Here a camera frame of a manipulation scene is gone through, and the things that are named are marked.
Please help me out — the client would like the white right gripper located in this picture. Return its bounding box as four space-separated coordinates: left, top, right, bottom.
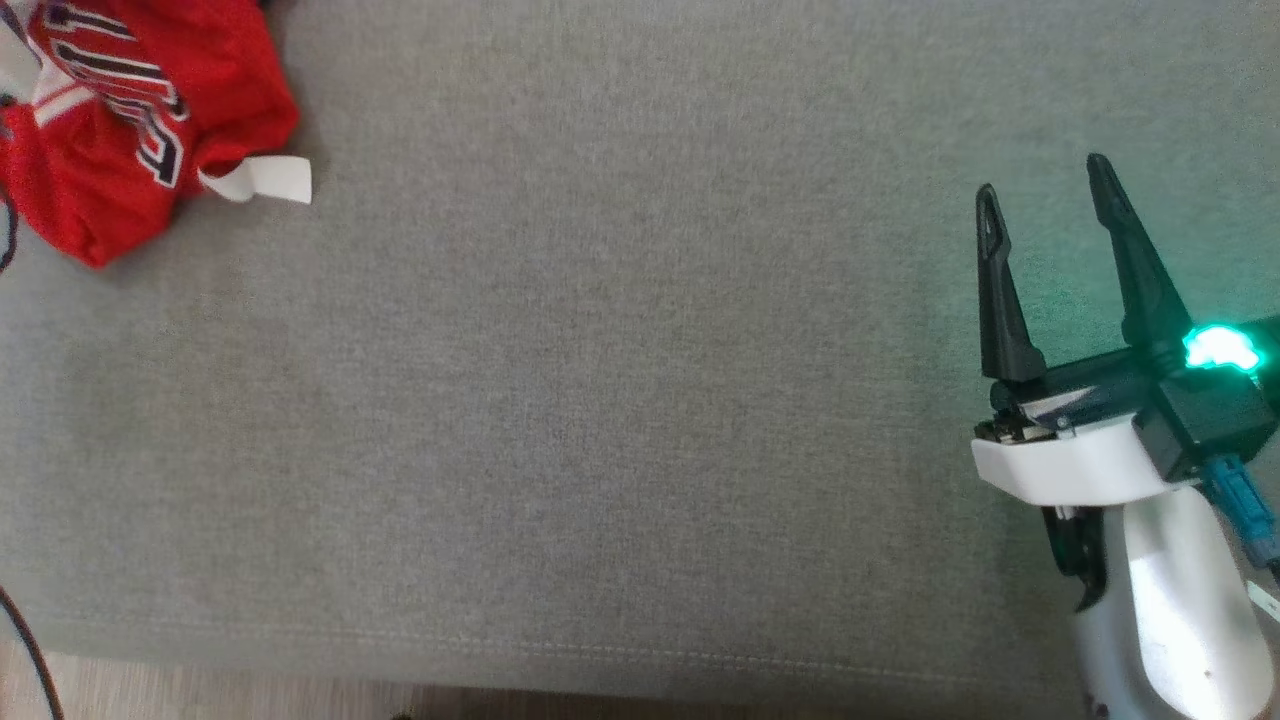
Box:
970 153 1268 506

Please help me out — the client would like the red white jersey shirt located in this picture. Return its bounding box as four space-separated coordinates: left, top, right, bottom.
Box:
0 0 314 271

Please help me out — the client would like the grey sofa seat cushion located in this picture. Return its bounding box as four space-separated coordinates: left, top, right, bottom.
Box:
0 0 1280 706

